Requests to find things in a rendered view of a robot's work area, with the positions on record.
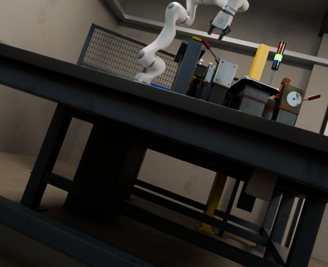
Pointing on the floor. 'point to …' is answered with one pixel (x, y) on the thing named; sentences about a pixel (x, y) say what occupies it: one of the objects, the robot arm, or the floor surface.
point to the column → (105, 171)
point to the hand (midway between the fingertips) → (214, 36)
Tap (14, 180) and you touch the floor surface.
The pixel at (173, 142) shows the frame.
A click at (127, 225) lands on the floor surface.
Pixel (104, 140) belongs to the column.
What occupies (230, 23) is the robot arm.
